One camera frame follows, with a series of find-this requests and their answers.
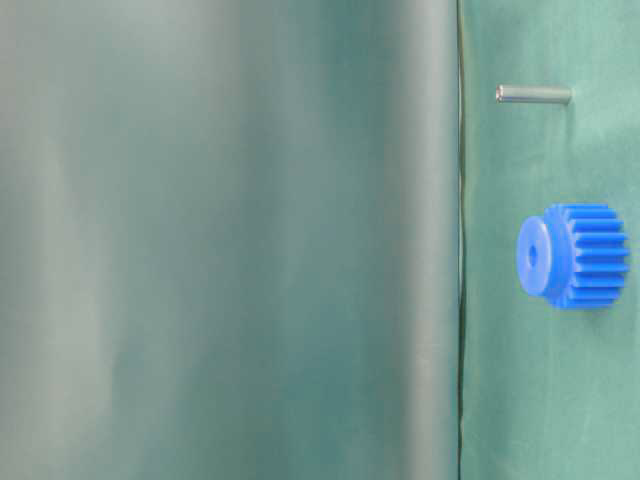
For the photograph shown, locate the blue plastic gear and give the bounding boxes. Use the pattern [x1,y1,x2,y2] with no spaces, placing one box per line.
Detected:
[516,203,630,310]

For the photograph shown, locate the silver metal shaft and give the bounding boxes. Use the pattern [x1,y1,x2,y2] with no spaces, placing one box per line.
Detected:
[495,84,572,105]

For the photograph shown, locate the green backdrop curtain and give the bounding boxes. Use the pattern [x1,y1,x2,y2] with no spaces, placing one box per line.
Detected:
[1,1,459,479]

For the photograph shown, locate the green table cloth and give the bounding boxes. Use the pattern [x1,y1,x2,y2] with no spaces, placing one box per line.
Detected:
[460,1,639,479]

